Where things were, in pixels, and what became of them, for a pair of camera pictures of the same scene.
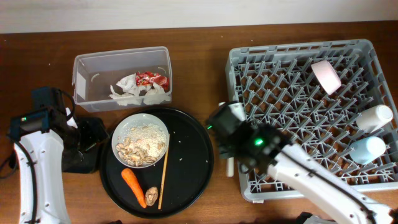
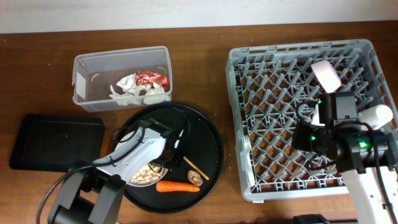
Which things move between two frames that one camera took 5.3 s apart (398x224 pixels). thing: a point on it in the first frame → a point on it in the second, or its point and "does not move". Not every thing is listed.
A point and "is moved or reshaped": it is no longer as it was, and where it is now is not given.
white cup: (374, 118) does not move
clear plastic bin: (122, 78) does not move
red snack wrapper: (147, 78) does not move
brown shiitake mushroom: (151, 195) → (194, 178)
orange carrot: (130, 178) → (163, 186)
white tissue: (130, 96) does not move
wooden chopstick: (163, 175) → (194, 166)
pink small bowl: (328, 78) does not move
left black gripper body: (83, 139) → (175, 158)
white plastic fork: (231, 167) is moved or reshaped
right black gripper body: (224, 152) → (309, 139)
